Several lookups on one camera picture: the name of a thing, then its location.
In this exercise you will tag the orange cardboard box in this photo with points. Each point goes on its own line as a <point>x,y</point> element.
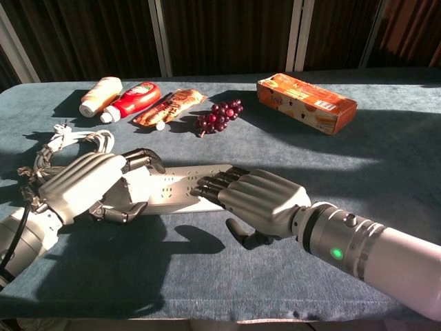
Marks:
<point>306,101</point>

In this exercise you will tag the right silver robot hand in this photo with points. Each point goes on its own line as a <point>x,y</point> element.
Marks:
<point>265,200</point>

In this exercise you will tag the red ketchup bottle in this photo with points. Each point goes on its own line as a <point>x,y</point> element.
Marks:
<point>136,100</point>

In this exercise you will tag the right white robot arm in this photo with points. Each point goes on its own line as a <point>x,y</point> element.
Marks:
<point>379,255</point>

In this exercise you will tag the blue-grey tablecloth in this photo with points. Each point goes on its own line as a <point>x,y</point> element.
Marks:
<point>241,282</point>

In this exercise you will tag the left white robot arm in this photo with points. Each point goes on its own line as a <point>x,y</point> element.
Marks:
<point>34,234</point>

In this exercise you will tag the white power strip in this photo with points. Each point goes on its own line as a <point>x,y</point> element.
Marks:
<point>179,186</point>

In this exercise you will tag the dark folding screen panel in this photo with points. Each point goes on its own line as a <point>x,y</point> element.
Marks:
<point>93,38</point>
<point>7,72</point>
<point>227,34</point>
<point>410,31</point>
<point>337,34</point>

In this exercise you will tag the orange snack pouch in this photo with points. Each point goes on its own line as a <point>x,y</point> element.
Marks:
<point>170,107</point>

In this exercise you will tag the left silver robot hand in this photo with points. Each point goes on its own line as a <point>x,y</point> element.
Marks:
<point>86,182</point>

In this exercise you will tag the dark red grape bunch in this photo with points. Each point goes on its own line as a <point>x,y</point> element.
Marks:
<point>220,115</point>

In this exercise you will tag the beige squeeze bottle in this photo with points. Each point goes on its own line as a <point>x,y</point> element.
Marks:
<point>101,93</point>

